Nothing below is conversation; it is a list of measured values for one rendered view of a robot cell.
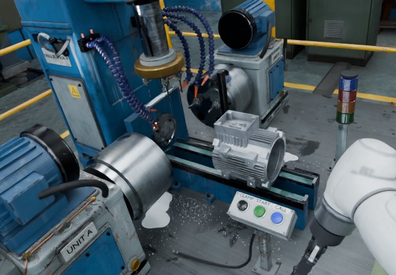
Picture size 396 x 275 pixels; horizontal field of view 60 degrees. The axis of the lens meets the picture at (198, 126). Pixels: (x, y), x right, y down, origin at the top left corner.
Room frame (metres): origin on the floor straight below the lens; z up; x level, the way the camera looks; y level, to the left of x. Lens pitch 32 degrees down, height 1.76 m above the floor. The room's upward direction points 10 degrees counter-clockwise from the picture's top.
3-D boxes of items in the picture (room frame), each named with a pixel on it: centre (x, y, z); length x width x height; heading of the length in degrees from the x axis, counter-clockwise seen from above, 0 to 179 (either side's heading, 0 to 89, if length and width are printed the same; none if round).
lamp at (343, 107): (1.03, -0.54, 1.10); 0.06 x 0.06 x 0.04
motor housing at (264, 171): (0.95, -0.16, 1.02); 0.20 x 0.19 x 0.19; 51
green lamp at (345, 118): (1.03, -0.54, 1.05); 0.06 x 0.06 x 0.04
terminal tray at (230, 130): (0.98, -0.13, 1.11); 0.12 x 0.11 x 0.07; 51
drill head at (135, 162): (0.87, 0.29, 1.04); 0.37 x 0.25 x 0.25; 141
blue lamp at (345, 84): (1.03, -0.54, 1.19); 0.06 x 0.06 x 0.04
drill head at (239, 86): (1.40, -0.14, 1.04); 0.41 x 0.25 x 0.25; 141
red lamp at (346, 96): (1.03, -0.54, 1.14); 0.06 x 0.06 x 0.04
